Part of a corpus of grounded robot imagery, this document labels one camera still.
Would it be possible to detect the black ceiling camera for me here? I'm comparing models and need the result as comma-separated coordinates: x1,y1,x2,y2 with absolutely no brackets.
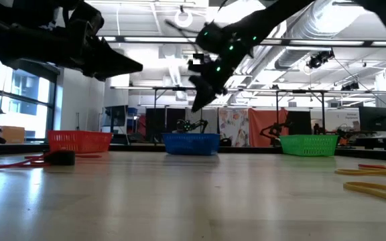
340,81,361,92
305,49,336,70

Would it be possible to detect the green plastic basket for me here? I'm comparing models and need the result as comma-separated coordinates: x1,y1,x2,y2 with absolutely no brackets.
279,134,340,157

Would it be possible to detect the large window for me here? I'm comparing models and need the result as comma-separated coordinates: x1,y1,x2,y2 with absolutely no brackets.
0,50,60,141

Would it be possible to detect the black computer monitor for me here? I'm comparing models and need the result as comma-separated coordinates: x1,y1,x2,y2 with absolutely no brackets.
358,106,386,133
103,105,129,135

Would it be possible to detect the black aluminium rig frame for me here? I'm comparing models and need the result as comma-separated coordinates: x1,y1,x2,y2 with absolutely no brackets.
0,142,386,163

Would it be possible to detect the silver air duct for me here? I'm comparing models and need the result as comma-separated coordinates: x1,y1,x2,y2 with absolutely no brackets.
236,0,368,76

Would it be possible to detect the black partition panel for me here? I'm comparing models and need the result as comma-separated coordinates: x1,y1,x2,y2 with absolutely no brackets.
145,107,186,142

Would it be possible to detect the cardboard box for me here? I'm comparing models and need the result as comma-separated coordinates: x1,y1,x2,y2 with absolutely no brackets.
0,125,26,145

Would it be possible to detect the red plastic basket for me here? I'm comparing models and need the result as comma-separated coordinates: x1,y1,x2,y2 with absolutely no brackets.
47,130,113,155

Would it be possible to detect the yellow rubber band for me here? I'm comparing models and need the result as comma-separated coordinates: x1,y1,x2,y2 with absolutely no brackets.
342,181,386,204

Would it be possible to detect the wide black rubber band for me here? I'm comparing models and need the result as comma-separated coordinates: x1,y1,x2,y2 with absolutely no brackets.
45,150,76,167

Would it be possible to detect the white ring light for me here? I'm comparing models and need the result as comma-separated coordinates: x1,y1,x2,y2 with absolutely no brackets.
174,9,194,29

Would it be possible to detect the floral curtain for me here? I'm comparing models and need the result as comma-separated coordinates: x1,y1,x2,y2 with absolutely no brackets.
218,108,249,148

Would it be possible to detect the orange curtain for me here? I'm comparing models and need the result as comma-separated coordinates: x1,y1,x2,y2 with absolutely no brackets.
247,108,290,148

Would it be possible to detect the black station frame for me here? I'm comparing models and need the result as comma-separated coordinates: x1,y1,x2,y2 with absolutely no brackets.
151,86,204,145
275,88,327,137

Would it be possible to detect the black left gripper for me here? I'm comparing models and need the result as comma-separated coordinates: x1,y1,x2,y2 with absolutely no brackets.
45,0,143,82

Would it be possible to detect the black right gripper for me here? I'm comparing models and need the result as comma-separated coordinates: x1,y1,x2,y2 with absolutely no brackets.
188,50,244,113

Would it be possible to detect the blue plastic basket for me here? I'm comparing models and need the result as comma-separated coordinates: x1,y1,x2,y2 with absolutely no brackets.
162,133,221,156

